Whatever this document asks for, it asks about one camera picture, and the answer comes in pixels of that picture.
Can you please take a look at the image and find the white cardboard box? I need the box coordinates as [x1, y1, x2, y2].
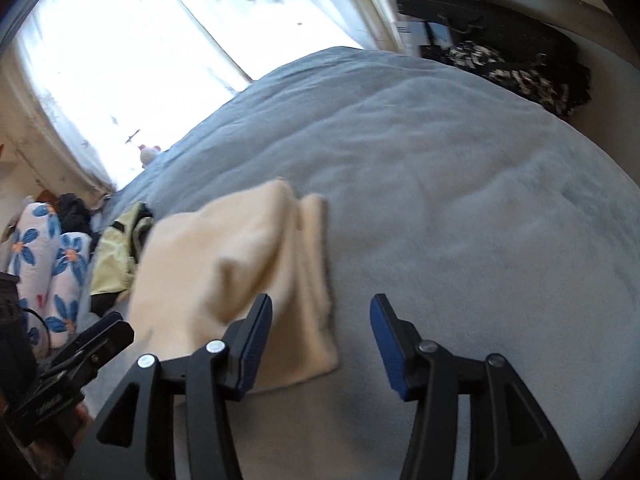
[395, 20, 437, 57]

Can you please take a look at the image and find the cream fuzzy coat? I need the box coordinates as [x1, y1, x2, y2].
[127, 177, 341, 394]

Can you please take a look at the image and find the yellow-green jacket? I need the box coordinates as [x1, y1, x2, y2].
[89, 202, 156, 317]

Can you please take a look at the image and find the white sheer curtain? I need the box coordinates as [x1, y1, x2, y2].
[155, 0, 401, 86]
[15, 0, 251, 193]

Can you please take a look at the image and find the black cable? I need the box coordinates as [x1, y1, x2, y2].
[21, 307, 52, 347]

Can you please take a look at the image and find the black clothing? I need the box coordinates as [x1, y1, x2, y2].
[54, 193, 95, 235]

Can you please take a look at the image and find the pink white plush toy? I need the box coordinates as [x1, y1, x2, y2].
[137, 144, 162, 169]

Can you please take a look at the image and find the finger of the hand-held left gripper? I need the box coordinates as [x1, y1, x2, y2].
[47, 311, 136, 379]

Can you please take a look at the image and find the black white patterned cloth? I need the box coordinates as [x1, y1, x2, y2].
[447, 42, 594, 119]

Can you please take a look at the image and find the blue-grey blanket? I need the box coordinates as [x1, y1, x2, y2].
[75, 46, 640, 480]

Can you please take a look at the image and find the beige curtain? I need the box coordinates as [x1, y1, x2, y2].
[0, 60, 116, 202]

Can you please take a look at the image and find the blue floral pillow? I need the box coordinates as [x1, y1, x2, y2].
[44, 232, 94, 349]
[7, 201, 63, 322]

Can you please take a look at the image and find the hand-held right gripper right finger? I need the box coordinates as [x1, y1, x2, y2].
[370, 293, 581, 480]

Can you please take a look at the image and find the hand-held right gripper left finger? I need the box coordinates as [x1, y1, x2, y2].
[62, 293, 274, 480]

